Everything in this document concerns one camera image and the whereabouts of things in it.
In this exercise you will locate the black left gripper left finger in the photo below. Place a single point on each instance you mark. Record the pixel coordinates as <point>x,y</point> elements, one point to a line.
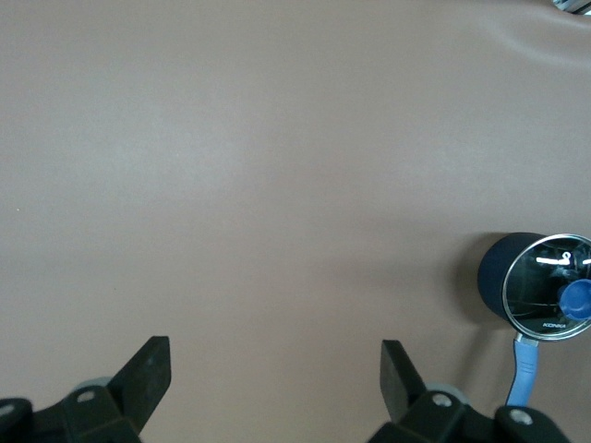
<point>148,378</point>

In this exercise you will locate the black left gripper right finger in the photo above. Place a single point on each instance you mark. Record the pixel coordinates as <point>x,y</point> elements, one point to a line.
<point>397,383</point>

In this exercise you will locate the glass lid with blue knob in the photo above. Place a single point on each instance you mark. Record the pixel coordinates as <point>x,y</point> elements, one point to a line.
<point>531,286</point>

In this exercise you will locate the grey table edge rail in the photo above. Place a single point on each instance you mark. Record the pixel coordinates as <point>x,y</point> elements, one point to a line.
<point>575,5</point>

